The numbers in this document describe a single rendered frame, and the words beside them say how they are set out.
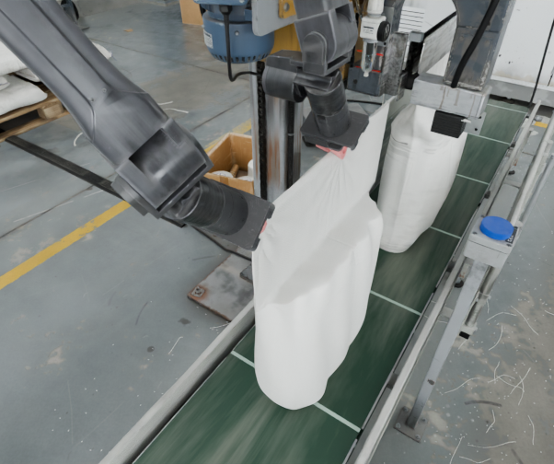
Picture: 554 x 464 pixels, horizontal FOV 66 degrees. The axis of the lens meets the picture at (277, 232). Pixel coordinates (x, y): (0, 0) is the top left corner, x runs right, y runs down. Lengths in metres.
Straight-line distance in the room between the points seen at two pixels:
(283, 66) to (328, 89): 0.08
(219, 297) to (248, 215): 1.32
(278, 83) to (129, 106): 0.35
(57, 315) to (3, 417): 0.43
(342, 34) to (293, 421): 0.86
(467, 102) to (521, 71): 2.84
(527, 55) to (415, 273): 2.55
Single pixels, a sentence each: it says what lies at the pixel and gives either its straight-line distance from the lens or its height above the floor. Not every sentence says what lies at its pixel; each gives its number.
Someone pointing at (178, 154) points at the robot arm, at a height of 1.20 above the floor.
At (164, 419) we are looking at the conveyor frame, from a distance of 1.18.
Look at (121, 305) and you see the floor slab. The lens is 1.93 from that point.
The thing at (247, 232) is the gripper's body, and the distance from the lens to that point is 0.53.
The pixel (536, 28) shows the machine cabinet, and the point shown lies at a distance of 3.72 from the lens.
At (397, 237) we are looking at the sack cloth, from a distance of 1.52.
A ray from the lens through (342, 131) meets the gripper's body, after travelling 0.72.
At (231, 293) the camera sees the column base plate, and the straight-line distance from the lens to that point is 1.85.
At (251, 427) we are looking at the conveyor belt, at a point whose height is 0.38.
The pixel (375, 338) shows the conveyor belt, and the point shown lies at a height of 0.38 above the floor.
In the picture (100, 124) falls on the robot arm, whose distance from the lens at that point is 0.37.
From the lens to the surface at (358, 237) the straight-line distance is 0.90.
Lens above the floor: 1.40
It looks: 40 degrees down
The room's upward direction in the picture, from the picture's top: straight up
